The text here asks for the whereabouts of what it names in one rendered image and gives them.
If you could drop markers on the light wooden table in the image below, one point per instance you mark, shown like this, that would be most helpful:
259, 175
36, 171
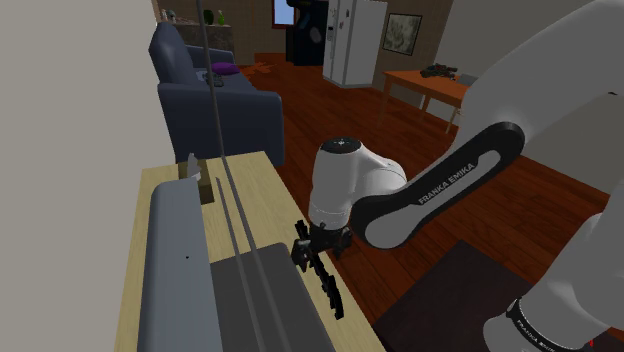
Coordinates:
265, 195

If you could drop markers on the dark robot stand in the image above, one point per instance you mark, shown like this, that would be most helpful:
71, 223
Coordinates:
438, 302

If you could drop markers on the thin grey metal pole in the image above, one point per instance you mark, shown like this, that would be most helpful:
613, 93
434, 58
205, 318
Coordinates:
210, 83

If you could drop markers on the grey open laptop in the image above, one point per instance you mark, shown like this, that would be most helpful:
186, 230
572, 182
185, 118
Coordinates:
170, 273

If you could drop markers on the orange wooden table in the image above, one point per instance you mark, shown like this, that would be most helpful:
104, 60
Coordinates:
419, 85

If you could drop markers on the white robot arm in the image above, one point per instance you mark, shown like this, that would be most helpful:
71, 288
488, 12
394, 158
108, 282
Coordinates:
536, 73

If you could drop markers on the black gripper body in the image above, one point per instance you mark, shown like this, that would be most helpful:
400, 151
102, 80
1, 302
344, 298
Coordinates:
325, 238

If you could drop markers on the dark blue sofa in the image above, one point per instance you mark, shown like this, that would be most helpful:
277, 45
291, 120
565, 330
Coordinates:
229, 117

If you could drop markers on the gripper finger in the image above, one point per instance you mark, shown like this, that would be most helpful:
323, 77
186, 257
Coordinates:
343, 241
300, 246

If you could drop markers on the window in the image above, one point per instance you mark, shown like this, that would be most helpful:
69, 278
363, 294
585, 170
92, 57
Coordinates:
284, 12

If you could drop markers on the white fridge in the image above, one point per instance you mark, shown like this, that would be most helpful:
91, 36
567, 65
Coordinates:
353, 44

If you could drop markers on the black cabinet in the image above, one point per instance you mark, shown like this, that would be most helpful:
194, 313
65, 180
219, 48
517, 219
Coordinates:
307, 34

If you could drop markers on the dark sideboard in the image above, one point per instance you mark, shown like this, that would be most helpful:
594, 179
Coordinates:
187, 34

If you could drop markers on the framed wall picture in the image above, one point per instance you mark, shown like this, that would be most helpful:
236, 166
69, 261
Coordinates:
401, 34

